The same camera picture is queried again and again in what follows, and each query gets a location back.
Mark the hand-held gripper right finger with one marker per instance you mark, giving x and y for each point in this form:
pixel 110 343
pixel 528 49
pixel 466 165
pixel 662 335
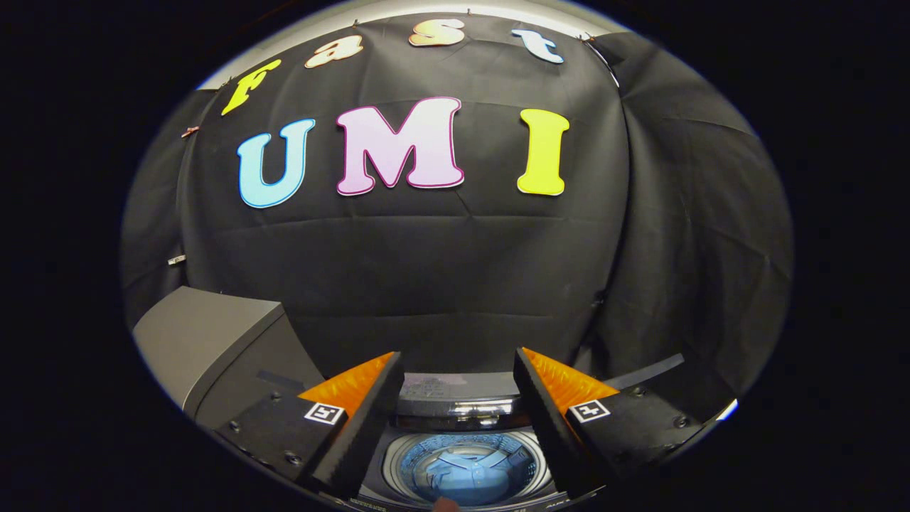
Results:
pixel 547 427

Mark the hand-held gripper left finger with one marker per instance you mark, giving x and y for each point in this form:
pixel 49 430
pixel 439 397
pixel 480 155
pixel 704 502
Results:
pixel 366 427

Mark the grey top-load washing machine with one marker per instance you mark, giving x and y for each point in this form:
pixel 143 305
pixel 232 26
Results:
pixel 462 439

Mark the light blue polo shirt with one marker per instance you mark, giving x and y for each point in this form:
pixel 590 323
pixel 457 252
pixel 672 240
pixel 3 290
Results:
pixel 469 476

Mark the black backdrop cloth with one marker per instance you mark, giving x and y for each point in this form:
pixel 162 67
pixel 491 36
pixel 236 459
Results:
pixel 462 270

